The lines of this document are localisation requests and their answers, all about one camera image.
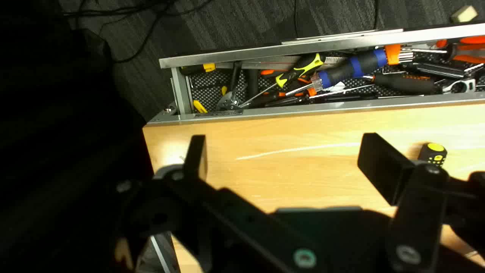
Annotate yellow black handled screwdriver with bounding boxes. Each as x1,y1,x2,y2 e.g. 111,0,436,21
419,143,448,165

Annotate blue black handled screwdriver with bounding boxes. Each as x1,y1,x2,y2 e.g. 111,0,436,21
286,46,401,97

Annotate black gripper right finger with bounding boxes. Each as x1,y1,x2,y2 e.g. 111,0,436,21
358,134,416,206

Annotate orange handled tool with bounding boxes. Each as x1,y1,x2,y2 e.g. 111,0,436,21
436,37,485,64

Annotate grey metal top drawer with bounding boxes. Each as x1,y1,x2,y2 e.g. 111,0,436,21
160,23,485,120

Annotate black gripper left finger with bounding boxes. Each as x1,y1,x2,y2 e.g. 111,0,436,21
184,135,208,181

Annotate black orange screwdriver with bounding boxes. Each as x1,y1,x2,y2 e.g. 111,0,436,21
366,74,442,94

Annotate yellow black pliers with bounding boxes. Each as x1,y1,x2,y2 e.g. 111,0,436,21
237,52,327,109

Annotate black floor cables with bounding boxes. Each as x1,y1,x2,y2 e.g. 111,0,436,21
66,0,214,65

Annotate silver wrench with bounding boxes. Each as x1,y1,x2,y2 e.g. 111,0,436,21
443,79,477,94

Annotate wooden top tool cabinet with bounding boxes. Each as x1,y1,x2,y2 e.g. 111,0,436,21
143,102,485,216

